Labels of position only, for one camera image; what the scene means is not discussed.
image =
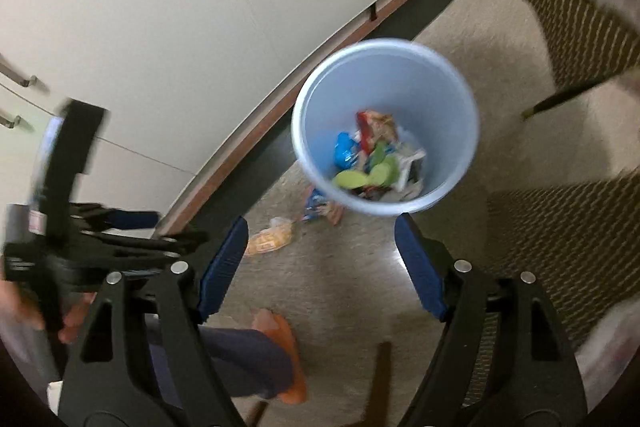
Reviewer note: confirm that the blue orange snack wrapper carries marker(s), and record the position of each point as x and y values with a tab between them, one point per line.
322	207

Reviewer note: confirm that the brown dotted undercloth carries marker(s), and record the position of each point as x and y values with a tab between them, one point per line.
550	237

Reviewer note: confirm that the person's left hand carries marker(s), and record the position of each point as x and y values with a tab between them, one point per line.
75	322

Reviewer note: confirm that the orange slipper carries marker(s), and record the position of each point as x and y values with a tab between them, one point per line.
292	367

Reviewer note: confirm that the yellow orange snack wrapper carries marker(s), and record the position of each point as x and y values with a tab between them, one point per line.
270	238

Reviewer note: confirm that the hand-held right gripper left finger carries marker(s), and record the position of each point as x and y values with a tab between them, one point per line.
220	272

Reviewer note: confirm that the person's leg purple pants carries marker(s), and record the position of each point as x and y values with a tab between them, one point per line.
240	362

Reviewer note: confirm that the snack wrappers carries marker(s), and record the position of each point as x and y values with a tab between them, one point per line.
412	167

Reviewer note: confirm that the light blue plastic bin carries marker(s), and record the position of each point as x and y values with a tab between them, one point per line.
400	77

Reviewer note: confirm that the brown wooden chair leg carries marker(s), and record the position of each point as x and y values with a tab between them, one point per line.
382	377

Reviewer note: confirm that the white low cabinet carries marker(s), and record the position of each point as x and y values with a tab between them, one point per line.
200	32

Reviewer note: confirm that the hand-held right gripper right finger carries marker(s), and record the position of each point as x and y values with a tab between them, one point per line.
422	267

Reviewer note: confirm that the black table leg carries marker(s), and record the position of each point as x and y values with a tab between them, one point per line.
570	97

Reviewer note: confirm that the person's foot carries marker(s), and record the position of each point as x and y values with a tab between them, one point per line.
265	324

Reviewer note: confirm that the red snack bag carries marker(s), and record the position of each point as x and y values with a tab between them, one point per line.
372	127

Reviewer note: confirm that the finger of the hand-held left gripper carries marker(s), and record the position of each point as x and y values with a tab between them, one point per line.
160	244
130	219

